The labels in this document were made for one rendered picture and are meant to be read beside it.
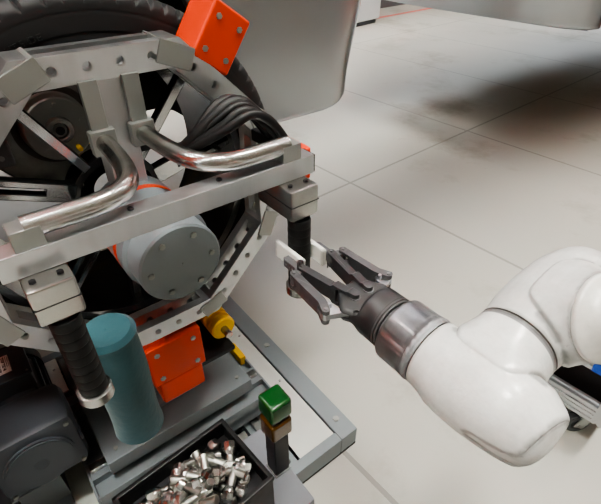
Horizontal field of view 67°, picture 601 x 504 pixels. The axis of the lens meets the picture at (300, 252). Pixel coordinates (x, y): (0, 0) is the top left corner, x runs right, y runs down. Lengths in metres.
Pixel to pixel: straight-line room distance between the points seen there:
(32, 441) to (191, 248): 0.62
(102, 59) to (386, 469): 1.22
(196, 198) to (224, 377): 0.81
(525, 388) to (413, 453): 0.98
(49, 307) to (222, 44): 0.46
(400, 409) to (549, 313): 1.04
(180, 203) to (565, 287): 0.46
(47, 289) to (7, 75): 0.27
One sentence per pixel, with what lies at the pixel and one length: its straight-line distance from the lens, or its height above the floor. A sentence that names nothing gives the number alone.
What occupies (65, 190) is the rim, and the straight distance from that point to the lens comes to 0.86.
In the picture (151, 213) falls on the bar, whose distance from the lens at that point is 0.57.
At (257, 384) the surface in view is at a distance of 1.39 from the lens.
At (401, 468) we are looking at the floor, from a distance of 1.46.
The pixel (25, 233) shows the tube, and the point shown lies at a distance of 0.54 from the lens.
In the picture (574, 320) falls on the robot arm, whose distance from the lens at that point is 0.57.
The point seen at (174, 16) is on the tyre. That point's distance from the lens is 0.83.
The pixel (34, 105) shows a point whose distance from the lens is 1.23.
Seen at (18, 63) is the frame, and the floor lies 1.12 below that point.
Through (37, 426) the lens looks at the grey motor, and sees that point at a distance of 1.15.
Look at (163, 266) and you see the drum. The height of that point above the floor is 0.86.
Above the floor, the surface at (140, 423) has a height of 0.54.
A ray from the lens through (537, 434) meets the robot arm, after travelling 0.52.
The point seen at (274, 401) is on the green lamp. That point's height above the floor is 0.66.
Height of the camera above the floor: 1.26
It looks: 37 degrees down
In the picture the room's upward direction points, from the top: straight up
